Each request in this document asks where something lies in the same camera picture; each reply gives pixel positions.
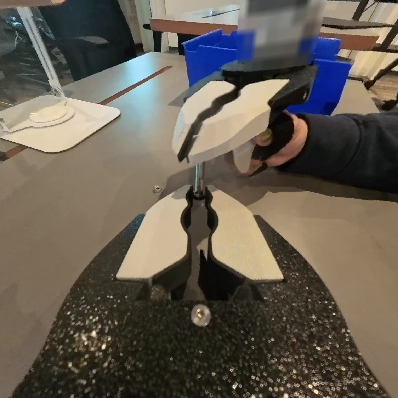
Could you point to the grey desk with wooden edge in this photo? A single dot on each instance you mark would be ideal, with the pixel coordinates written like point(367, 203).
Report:
point(174, 25)

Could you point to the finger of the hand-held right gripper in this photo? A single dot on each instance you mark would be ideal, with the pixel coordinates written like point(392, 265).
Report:
point(192, 105)
point(236, 124)

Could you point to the black rolling panel stand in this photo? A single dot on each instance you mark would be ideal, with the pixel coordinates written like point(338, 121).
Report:
point(357, 23)

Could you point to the blue plastic bin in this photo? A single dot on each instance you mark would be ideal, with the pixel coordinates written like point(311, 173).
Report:
point(205, 62)

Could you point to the person's right hand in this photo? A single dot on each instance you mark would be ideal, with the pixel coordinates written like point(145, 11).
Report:
point(300, 136)

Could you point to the steel hex nut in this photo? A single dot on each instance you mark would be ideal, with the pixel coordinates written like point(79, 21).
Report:
point(156, 188)

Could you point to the steel bolt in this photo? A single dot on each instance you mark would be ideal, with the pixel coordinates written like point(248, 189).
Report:
point(200, 177)

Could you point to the person's right forearm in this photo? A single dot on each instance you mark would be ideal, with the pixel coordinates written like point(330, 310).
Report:
point(348, 149)

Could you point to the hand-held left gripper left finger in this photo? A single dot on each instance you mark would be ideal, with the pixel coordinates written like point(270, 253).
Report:
point(155, 245)

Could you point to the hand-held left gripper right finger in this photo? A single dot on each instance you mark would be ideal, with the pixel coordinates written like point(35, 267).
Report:
point(242, 245)

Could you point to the white display stand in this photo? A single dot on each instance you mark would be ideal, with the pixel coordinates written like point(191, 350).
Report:
point(87, 124)

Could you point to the black office chair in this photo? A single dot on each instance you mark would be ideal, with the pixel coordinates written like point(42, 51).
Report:
point(93, 31)

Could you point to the flat metal plate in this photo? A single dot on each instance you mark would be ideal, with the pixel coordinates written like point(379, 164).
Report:
point(217, 13)

